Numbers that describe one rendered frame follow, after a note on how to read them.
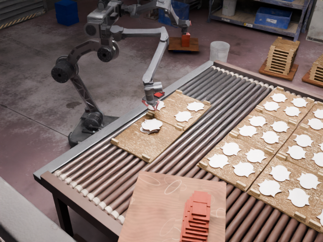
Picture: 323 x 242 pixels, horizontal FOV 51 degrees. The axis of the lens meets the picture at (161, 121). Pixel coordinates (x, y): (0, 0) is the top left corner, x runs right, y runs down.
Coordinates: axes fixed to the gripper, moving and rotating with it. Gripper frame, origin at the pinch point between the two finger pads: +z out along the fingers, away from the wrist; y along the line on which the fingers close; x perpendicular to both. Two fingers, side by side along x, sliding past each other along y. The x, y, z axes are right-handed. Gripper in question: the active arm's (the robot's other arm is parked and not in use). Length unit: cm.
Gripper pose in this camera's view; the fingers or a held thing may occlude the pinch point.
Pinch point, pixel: (151, 107)
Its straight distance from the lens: 245.8
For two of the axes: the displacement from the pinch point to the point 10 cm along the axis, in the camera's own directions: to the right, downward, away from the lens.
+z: 1.2, 6.8, 7.2
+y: -7.8, -3.8, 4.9
